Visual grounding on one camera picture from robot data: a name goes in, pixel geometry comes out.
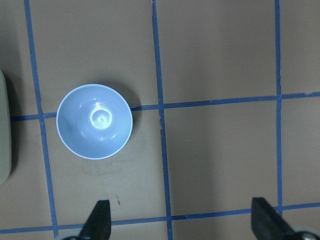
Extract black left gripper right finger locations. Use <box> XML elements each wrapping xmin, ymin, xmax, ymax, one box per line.
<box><xmin>251</xmin><ymin>197</ymin><xmax>295</xmax><ymax>240</ymax></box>

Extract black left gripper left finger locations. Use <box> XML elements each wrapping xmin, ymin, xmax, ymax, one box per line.
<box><xmin>77</xmin><ymin>200</ymin><xmax>111</xmax><ymax>240</ymax></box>

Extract blue bowl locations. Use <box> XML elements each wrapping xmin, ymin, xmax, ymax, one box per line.
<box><xmin>56</xmin><ymin>84</ymin><xmax>133</xmax><ymax>160</ymax></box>

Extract cream toaster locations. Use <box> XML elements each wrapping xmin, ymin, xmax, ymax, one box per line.
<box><xmin>0</xmin><ymin>70</ymin><xmax>12</xmax><ymax>185</ymax></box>

